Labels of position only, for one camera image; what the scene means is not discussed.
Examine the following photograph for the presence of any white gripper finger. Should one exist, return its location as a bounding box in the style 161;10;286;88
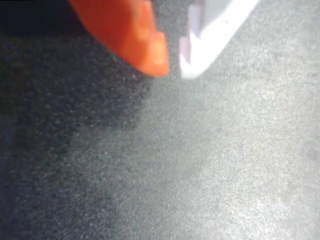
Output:
179;0;260;80

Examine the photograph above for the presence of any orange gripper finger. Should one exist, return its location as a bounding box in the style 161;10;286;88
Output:
68;0;171;77

